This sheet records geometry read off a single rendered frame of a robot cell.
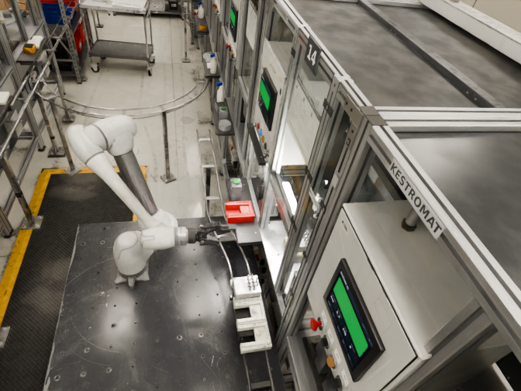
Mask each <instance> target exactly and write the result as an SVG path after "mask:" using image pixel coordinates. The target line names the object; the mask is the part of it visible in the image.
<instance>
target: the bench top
mask: <svg viewBox="0 0 521 391"><path fill-rule="evenodd" d="M104 227H105V228H106V229H105V230H103V228H104ZM138 229H139V228H138V221H129V222H116V223H90V224H79V225H78V230H77V234H76V238H75V242H74V248H73V252H72V256H71V263H70V267H69V270H68V274H67V281H66V285H65V288H64V295H63V299H62V303H61V307H60V313H59V319H58V322H57V327H56V331H55V336H54V340H53V348H52V352H51V354H50V361H49V365H48V368H47V374H46V378H45V382H44V385H43V391H247V377H246V371H245V366H244V361H243V354H241V353H240V343H241V342H240V341H239V338H238V333H237V328H236V319H235V313H234V308H233V301H232V300H230V298H229V296H231V295H232V294H233V290H232V289H231V288H230V279H231V278H230V273H229V267H228V264H227V261H226V258H225V255H224V253H223V251H222V249H221V247H220V246H219V245H202V246H200V245H199V242H198V241H196V243H195V244H189V243H187V245H186V246H177V247H170V248H168V249H164V250H156V251H155V252H154V253H153V254H152V255H151V256H150V259H149V265H148V275H149V281H148V282H135V283H134V287H133V288H132V289H130V288H129V283H128V282H125V283H121V284H118V285H116V284H115V282H114V281H115V278H116V270H117V266H116V263H115V259H114V255H113V246H114V243H115V241H116V238H117V237H118V236H119V235H120V234H122V233H124V232H126V231H137V230H138ZM83 242H84V243H85V244H81V243H83ZM221 244H222V246H223V248H224V250H225V252H226V254H227V257H228V259H229V263H230V265H231V269H232V273H233V277H234V278H239V277H247V276H248V271H247V265H246V262H245V260H244V258H243V255H242V252H241V250H240V248H239V246H237V242H236V241H227V242H221ZM241 247H242V249H243V252H244V254H245V255H246V258H247V261H248V264H249V267H250V273H251V275H257V277H258V281H259V284H260V290H261V298H262V301H263V305H264V312H265V315H266V320H267V325H268V330H269V333H270V337H271V344H272V348H271V350H267V355H268V359H269V363H270V367H271V374H272V378H273V382H274V388H275V391H286V388H285V382H284V378H283V375H282V371H281V365H280V362H279V357H278V351H277V348H276V344H275V340H274V335H273V330H272V327H271V321H270V317H269V313H268V310H267V304H266V300H265V296H264V290H263V286H262V283H261V277H260V273H259V269H258V266H257V259H256V256H255V253H254V246H253V245H247V246H241ZM246 357H247V366H248V371H249V376H250V383H256V382H264V381H268V380H270V379H269V375H268V370H267V363H266V359H265V355H264V351H256V352H251V353H246ZM155 386H159V388H158V389H155Z"/></svg>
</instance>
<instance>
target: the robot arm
mask: <svg viewBox="0 0 521 391"><path fill-rule="evenodd" d="M136 132H137V128H136V123H135V122H134V120H133V119H132V118H131V117H129V116H123V115H119V116H110V117H107V118H104V119H101V120H99V121H97V122H96V123H93V124H92V125H90V126H86V127H84V126H83V125H81V124H75V125H72V126H70V127H69V128H68V129H67V130H66V136H67V142H68V143H69V145H70V147H71V149H72V151H73V152H74V153H75V154H76V155H77V157H78V158H79V159H80V160H81V161H82V162H83V163H84V164H85V165H86V166H87V167H88V168H90V169H91V170H92V171H93V172H94V173H96V175H98V176H99V177H100V178H101V179H102V180H103V181H104V182H105V183H106V184H107V185H108V186H109V187H110V188H111V189H112V190H113V191H114V192H115V194H116V195H117V196H118V197H119V198H120V199H121V200H122V201H123V202H124V203H125V204H126V205H127V206H128V207H129V208H130V209H131V210H132V212H133V213H134V214H135V215H136V216H137V217H138V220H137V221H138V228H139V229H138V230H137V231H126V232H124V233H122V234H120V235H119V236H118V237H117V238H116V241H115V243H114V246H113V255H114V259H115V263H116V266H117V270H116V278H115V281H114V282H115V284H116V285H118V284H121V283H125V282H128V283H129V288H130V289H132V288H133V287H134V283H135V282H148V281H149V275H148V265H149V259H150V256H151V255H152V254H153V253H154V252H155V251H156V250H164V249H168V248H170V247H177V246H186V245H187V243H189V244H195V243H196V241H198V242H199V245H200V246H202V245H219V244H220V243H221V242H227V241H235V238H234V235H233V236H222V237H212V236H209V235H208V234H209V233H211V232H214V231H217V230H236V224H221V223H220V221H218V222H213V223H205V224H204V223H200V224H199V228H198V229H195V228H194V227H192V228H188V229H186V227H178V222H177V220H176V218H175V217H174V216H173V215H172V214H171V213H168V212H164V211H163V210H162V209H160V208H158V207H157V206H156V204H155V202H154V199H153V196H152V195H151V193H150V190H149V187H148V185H147V182H146V180H145V178H144V176H143V172H142V171H141V168H140V165H139V163H138V161H137V159H136V155H135V154H134V152H133V146H134V143H133V137H134V136H136ZM104 151H108V153H109V154H111V155H112V156H113V157H114V159H115V162H116V164H117V166H118V168H119V171H120V173H121V175H122V178H123V180H124V182H125V183H124V182H123V180H122V179H121V178H120V177H119V176H118V174H117V173H116V171H115V169H114V168H113V166H112V165H111V163H110V161H109V159H108V158H107V156H106V154H105V152H104Z"/></svg>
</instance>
